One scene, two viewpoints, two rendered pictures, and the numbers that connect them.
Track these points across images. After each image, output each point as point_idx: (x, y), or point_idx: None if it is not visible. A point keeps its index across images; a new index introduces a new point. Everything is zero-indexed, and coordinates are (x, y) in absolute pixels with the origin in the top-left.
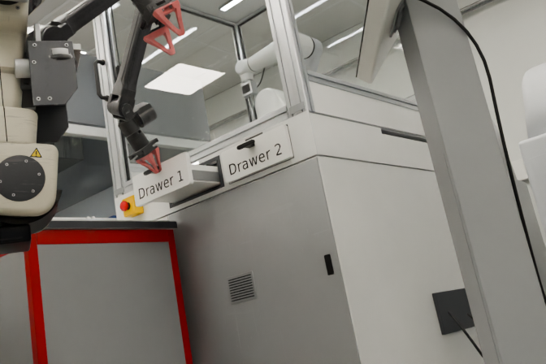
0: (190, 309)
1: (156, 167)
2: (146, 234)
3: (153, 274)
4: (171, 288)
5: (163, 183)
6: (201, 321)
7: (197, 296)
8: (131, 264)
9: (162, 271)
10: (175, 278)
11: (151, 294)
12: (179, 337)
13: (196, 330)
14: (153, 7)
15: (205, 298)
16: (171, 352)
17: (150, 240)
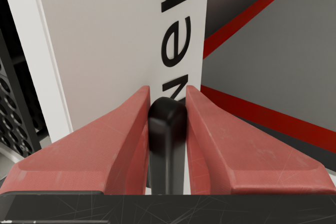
0: (220, 16)
1: (204, 96)
2: (238, 111)
3: (270, 61)
4: (240, 37)
5: (170, 68)
6: None
7: (213, 0)
8: (329, 93)
9: (242, 56)
10: (219, 40)
11: (297, 48)
12: (270, 8)
13: None
14: None
15: None
16: (299, 6)
17: (235, 98)
